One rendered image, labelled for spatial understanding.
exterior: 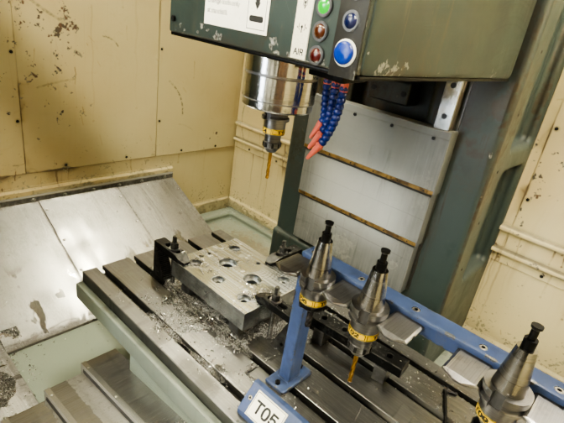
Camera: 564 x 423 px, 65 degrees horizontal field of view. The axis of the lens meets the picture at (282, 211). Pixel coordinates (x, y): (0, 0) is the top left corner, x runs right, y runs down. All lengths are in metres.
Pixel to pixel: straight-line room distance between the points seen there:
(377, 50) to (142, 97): 1.46
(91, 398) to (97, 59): 1.19
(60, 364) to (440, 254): 1.15
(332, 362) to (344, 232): 0.52
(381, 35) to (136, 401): 0.95
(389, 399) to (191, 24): 0.87
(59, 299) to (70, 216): 0.37
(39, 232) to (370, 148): 1.20
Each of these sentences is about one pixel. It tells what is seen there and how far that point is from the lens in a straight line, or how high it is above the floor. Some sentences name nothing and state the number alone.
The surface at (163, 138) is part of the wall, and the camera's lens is 2.08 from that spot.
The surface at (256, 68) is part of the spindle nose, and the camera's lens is 0.93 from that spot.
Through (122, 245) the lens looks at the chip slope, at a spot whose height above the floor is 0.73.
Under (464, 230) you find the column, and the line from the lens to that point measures 1.33.
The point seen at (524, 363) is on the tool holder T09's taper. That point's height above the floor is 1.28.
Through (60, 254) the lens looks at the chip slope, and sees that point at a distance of 1.76.
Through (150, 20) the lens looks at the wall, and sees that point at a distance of 1.96.
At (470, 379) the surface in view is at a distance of 0.70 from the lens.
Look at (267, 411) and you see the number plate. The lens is 0.92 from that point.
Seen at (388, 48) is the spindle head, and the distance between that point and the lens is 0.67.
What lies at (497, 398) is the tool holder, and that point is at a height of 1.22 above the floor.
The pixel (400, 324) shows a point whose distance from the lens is 0.74.
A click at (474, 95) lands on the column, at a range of 1.27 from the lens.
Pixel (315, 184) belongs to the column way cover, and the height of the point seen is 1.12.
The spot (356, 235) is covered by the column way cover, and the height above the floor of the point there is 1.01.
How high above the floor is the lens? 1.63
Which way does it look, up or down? 24 degrees down
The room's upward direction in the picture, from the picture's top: 9 degrees clockwise
